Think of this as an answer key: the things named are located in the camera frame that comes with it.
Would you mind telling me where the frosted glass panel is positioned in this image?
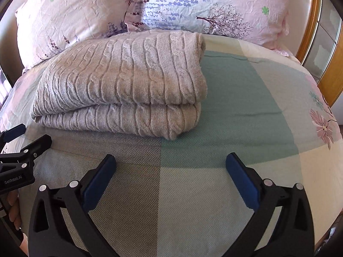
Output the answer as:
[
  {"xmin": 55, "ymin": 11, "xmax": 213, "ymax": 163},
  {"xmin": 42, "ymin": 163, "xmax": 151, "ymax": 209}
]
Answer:
[{"xmin": 302, "ymin": 0, "xmax": 343, "ymax": 84}]

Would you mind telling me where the green and cream checked blanket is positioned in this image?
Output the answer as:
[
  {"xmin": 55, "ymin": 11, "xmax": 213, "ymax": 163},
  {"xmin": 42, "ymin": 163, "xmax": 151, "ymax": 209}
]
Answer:
[{"xmin": 5, "ymin": 34, "xmax": 335, "ymax": 257}]

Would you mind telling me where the beige cable-knit sweater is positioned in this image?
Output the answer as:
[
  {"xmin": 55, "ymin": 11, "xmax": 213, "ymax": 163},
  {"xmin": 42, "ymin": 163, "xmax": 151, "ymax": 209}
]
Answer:
[{"xmin": 30, "ymin": 31, "xmax": 209, "ymax": 140}]

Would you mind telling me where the pink floral pillow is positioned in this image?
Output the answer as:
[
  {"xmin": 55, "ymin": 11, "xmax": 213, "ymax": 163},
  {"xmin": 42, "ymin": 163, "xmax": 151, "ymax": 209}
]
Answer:
[
  {"xmin": 124, "ymin": 0, "xmax": 300, "ymax": 57},
  {"xmin": 15, "ymin": 0, "xmax": 134, "ymax": 69}
]

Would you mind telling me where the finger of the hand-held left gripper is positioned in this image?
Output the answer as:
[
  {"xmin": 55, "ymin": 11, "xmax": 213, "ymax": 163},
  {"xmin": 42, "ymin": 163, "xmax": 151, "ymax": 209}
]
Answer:
[
  {"xmin": 0, "ymin": 124, "xmax": 26, "ymax": 147},
  {"xmin": 0, "ymin": 134, "xmax": 53, "ymax": 172}
]

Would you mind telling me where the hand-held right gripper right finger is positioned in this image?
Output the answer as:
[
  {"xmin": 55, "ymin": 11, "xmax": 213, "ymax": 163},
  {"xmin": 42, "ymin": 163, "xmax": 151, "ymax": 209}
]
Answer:
[{"xmin": 225, "ymin": 152, "xmax": 314, "ymax": 257}]

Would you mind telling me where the person's left hand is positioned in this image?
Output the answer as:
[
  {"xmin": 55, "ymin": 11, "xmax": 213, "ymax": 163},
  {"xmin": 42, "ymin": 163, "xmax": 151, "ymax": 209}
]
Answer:
[{"xmin": 5, "ymin": 189, "xmax": 23, "ymax": 231}]

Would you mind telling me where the wooden headboard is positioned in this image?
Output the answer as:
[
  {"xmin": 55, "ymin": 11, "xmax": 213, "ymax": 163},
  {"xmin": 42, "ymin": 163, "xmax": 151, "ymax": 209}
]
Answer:
[{"xmin": 295, "ymin": 0, "xmax": 343, "ymax": 108}]

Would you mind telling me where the floral bed sheet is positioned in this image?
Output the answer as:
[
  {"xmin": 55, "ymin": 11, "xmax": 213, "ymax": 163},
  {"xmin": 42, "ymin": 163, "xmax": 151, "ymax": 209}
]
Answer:
[{"xmin": 302, "ymin": 71, "xmax": 343, "ymax": 152}]

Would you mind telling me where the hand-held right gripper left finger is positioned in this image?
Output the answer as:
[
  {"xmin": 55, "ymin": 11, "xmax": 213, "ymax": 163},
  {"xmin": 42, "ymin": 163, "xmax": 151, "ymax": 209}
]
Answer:
[{"xmin": 28, "ymin": 154, "xmax": 117, "ymax": 257}]

